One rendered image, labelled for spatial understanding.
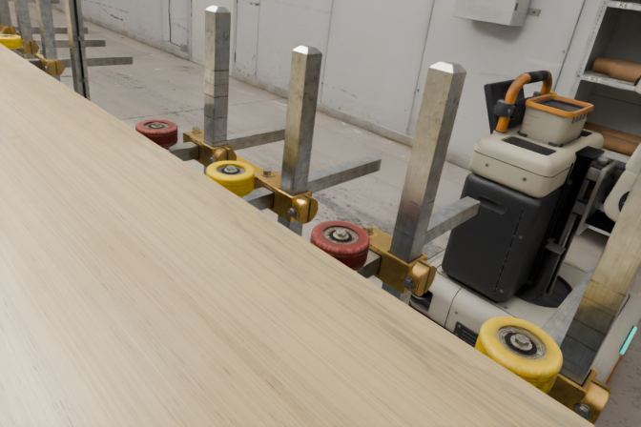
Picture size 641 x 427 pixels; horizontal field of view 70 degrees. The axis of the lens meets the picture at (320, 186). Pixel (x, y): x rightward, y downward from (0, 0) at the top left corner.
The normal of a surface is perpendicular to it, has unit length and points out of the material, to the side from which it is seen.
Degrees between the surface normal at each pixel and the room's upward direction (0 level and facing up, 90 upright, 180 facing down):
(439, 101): 90
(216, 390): 0
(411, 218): 90
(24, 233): 0
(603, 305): 90
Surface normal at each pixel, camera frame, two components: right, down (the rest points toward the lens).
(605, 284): -0.70, 0.23
